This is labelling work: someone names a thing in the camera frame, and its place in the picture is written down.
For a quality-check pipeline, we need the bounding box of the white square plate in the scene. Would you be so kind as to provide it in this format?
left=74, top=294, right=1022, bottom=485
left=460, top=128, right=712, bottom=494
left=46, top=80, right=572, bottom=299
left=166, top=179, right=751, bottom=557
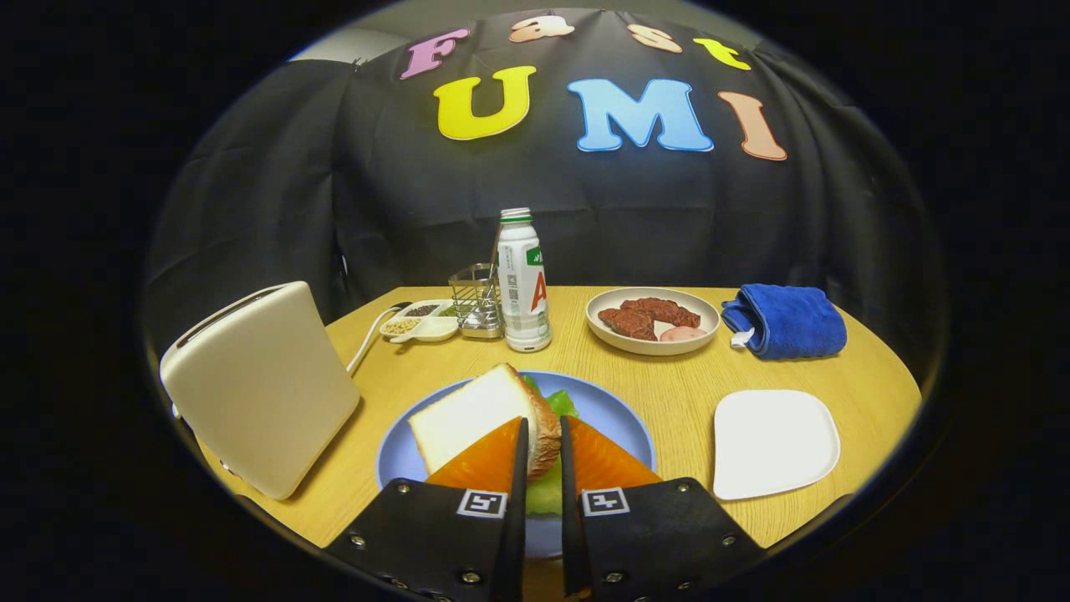
left=712, top=389, right=841, bottom=502

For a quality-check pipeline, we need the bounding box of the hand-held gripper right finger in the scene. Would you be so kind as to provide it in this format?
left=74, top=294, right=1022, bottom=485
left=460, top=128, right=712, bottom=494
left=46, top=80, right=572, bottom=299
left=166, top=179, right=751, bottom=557
left=558, top=416, right=766, bottom=599

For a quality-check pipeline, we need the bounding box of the beige round plate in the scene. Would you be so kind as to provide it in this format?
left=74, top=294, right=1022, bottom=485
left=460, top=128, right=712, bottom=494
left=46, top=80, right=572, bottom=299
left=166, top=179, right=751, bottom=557
left=585, top=287, right=721, bottom=357

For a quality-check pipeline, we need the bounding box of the blue towel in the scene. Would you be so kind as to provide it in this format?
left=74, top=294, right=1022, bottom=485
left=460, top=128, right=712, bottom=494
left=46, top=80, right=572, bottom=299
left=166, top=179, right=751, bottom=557
left=721, top=283, right=848, bottom=361

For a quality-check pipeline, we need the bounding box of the white bread slice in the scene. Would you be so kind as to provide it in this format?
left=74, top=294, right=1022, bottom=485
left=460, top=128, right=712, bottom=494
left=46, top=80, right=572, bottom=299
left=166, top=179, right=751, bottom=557
left=407, top=362, right=563, bottom=482

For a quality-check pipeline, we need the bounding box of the white toaster cable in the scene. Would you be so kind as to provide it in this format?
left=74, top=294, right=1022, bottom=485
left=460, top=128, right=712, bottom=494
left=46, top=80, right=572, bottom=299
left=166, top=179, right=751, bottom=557
left=345, top=301, right=415, bottom=375

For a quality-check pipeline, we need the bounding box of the white drink bottle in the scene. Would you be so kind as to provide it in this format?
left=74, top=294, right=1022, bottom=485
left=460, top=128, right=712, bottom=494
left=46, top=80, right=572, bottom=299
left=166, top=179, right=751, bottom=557
left=497, top=207, right=553, bottom=353

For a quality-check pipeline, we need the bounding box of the wire chopstick holder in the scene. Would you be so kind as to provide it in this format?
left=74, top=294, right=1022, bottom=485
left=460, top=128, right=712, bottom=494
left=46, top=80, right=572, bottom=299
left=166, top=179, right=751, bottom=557
left=449, top=263, right=504, bottom=339

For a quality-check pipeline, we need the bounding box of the brown meat slice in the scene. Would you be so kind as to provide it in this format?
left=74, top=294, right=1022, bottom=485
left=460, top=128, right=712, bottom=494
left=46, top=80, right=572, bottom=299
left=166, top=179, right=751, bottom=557
left=598, top=307, right=657, bottom=341
left=620, top=297, right=701, bottom=329

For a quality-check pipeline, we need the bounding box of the white sectioned bean dish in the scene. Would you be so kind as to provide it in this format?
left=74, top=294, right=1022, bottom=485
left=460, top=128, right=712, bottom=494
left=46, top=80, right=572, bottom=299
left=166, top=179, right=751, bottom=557
left=380, top=299, right=461, bottom=344

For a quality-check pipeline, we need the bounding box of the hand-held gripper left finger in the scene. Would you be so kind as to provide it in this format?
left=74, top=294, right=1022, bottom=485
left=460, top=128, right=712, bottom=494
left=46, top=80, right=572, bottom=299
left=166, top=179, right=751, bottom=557
left=324, top=416, right=530, bottom=601

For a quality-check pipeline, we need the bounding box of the green lettuce leaf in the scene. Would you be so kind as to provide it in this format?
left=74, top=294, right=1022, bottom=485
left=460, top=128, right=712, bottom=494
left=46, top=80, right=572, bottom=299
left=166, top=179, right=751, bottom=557
left=522, top=375, right=579, bottom=516

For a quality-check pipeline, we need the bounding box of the blue round plate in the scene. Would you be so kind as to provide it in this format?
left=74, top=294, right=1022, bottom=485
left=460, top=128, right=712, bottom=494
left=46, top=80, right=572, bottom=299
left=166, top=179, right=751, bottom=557
left=375, top=370, right=657, bottom=559

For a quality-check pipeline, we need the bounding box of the black backdrop cloth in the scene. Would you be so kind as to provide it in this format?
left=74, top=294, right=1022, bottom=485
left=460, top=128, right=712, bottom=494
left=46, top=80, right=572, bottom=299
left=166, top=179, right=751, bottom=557
left=142, top=8, right=950, bottom=377

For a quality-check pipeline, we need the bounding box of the cream toaster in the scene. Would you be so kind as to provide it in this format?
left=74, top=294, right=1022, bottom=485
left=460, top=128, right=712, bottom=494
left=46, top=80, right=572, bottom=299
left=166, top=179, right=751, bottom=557
left=159, top=281, right=362, bottom=501

